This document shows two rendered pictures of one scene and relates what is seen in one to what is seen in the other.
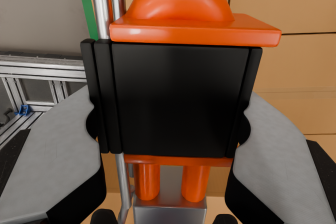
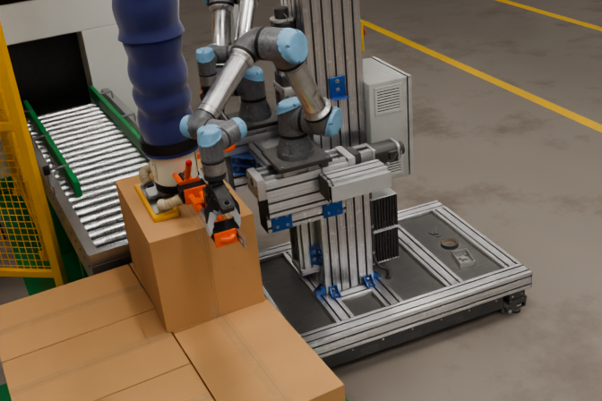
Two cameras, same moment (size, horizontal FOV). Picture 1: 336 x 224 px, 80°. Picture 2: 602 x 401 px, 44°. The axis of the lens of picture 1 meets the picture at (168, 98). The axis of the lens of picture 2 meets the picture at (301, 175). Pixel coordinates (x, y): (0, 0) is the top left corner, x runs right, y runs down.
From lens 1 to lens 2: 2.35 m
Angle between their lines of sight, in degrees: 37
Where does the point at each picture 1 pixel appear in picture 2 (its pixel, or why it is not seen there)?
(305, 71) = (106, 371)
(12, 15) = (436, 374)
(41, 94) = (359, 302)
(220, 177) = (175, 246)
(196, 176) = not seen: hidden behind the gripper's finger
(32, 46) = (404, 357)
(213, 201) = (176, 233)
